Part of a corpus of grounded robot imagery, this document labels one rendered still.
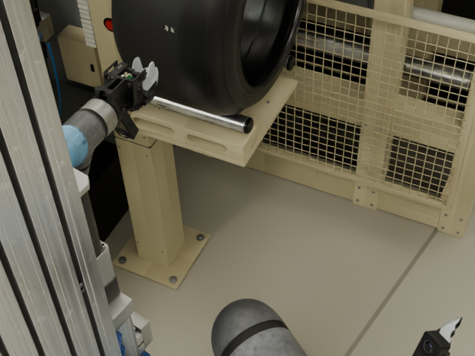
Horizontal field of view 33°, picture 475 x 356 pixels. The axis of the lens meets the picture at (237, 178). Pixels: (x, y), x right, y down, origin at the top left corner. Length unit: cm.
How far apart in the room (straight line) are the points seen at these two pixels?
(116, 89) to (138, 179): 103
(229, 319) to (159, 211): 154
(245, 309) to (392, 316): 168
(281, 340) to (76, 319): 29
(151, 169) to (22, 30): 177
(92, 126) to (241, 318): 55
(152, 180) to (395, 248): 96
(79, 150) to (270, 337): 57
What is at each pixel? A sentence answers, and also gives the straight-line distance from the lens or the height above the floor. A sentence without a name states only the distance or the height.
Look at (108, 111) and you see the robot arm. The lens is 161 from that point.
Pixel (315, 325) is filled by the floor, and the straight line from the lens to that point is 281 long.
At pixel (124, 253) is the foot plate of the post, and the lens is 301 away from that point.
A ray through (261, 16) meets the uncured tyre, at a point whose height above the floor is 99.
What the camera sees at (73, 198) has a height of 163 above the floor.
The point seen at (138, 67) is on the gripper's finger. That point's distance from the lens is 177.
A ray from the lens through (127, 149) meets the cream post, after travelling 256.
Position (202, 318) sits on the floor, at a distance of 283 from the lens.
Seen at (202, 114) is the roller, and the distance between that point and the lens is 215.
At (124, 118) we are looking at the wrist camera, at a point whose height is 124.
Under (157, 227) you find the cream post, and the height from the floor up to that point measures 23.
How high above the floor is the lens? 236
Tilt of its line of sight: 47 degrees down
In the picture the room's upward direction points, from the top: 3 degrees counter-clockwise
